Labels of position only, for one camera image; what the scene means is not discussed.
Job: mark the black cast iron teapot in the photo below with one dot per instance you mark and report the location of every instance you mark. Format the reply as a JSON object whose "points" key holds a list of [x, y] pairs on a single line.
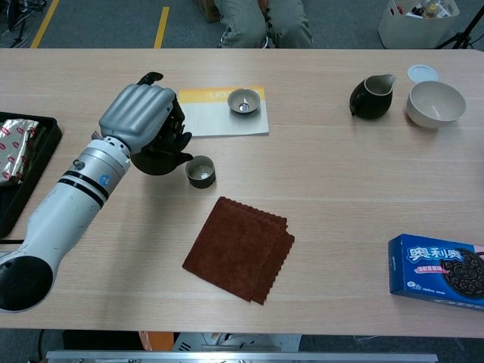
{"points": [[159, 164]]}

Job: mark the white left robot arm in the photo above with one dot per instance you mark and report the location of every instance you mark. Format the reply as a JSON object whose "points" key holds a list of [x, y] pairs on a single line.
{"points": [[64, 223]]}

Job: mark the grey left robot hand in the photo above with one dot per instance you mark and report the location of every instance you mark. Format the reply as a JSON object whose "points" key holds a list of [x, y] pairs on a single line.
{"points": [[136, 115]]}

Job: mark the brown folded tea cloth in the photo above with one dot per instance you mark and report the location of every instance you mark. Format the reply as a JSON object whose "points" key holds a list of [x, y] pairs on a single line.
{"points": [[238, 249]]}

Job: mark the orange brown round object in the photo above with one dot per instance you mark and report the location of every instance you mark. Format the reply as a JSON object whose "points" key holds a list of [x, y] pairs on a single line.
{"points": [[157, 341]]}

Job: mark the chrome base stool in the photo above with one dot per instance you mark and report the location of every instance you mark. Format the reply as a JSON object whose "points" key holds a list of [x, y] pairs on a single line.
{"points": [[269, 39]]}

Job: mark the grey tea strainer bowl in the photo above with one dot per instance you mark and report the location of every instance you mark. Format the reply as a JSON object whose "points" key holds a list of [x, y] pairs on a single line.
{"points": [[244, 103]]}

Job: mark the blue Oreo cookie box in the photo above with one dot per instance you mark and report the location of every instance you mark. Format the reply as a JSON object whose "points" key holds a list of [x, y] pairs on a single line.
{"points": [[427, 270]]}

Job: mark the wooden crate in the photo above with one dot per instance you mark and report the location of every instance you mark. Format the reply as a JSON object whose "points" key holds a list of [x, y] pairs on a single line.
{"points": [[206, 10]]}

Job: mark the aluminium profile rail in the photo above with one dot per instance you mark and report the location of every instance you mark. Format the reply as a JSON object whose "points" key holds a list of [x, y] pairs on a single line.
{"points": [[242, 357]]}

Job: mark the white ceramic bowl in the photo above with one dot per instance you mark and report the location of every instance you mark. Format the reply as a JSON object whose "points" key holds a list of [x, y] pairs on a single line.
{"points": [[435, 104]]}

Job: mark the black plastic tray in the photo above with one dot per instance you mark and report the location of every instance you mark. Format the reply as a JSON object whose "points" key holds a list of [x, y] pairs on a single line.
{"points": [[41, 151]]}

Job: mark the yellow and white booklet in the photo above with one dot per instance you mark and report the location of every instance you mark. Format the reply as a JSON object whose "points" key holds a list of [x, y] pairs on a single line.
{"points": [[211, 123]]}

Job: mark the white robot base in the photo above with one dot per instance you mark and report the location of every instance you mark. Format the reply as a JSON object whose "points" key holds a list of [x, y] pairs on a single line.
{"points": [[234, 342]]}

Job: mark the dark pouring pitcher beige inside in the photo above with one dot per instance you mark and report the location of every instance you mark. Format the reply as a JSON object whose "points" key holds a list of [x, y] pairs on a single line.
{"points": [[372, 106]]}

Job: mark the black tripod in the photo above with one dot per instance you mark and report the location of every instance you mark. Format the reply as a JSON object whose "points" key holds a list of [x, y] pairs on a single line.
{"points": [[463, 36]]}

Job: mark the person in khaki trousers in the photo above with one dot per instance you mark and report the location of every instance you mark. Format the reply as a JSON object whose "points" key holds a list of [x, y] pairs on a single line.
{"points": [[264, 22]]}

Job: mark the white storage bin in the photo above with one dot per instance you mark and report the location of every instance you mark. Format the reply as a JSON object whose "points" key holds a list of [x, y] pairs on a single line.
{"points": [[412, 32]]}

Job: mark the white round lid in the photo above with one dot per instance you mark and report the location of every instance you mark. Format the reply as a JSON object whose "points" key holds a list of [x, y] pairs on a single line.
{"points": [[421, 72]]}

